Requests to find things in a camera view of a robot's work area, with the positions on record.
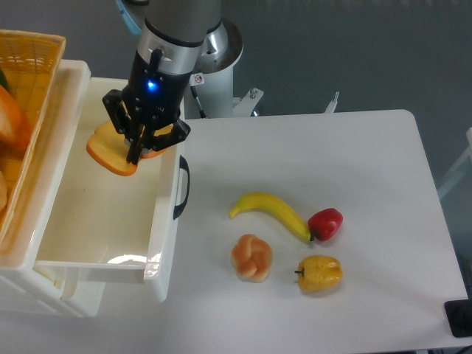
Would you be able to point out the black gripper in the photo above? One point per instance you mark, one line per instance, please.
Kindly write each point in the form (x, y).
(151, 99)

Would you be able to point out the orange toy bread slice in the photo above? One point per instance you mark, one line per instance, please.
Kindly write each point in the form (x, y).
(109, 149)

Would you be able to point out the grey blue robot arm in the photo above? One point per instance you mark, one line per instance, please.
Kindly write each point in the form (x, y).
(178, 28)

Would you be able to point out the upper white drawer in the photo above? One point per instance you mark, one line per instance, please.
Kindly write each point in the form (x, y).
(109, 228)

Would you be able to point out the knotted toy bread roll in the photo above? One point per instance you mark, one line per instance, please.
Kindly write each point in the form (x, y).
(252, 258)

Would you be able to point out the white drawer cabinet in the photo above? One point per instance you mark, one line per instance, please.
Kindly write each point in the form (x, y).
(26, 287)

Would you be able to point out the yellow toy banana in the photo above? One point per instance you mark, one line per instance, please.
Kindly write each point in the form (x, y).
(276, 208)

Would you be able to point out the orange woven plastic basket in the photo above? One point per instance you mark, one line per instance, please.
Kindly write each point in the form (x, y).
(29, 61)

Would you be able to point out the red toy bell pepper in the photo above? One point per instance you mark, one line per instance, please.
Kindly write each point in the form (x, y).
(324, 224)

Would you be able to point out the yellow toy bell pepper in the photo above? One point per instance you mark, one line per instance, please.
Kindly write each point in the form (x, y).
(318, 272)

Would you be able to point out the black device at table edge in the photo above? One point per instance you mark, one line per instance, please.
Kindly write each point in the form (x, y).
(458, 313)

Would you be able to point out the black drawer handle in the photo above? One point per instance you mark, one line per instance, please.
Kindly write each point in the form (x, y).
(183, 188)

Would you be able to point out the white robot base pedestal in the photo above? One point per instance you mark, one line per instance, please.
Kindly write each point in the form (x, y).
(210, 91)

